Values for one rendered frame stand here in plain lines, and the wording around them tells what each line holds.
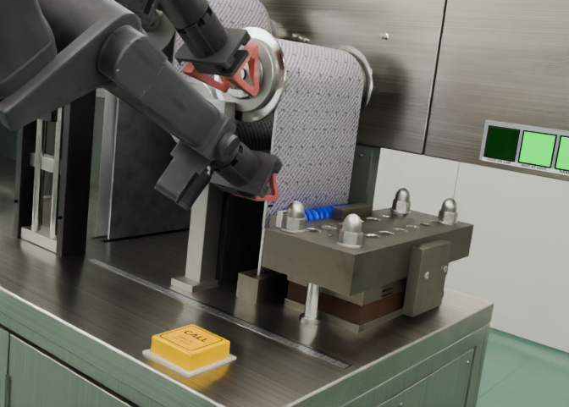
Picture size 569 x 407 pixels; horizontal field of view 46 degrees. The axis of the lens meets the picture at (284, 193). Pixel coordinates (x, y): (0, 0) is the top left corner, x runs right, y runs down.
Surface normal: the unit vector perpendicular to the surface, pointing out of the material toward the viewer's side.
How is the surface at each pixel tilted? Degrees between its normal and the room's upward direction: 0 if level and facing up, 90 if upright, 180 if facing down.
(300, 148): 90
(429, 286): 90
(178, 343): 0
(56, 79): 115
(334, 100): 90
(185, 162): 70
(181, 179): 75
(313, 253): 90
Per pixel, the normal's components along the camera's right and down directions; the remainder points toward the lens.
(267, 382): 0.11, -0.98
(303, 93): 0.77, 0.19
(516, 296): -0.62, 0.07
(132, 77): 0.82, 0.55
